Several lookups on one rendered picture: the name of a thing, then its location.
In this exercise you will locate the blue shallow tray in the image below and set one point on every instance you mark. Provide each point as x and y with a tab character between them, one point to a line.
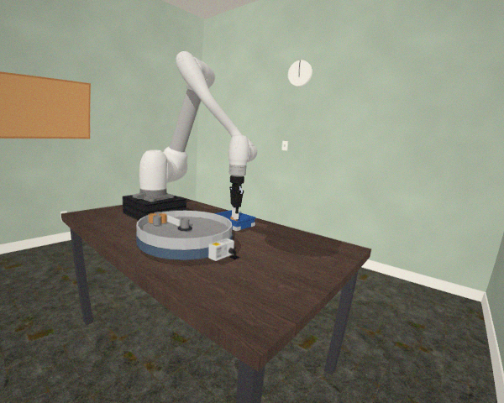
244	221

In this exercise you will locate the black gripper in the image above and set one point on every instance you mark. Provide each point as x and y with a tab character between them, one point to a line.
236	194

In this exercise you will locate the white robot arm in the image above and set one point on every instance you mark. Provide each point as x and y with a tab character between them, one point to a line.
157	168

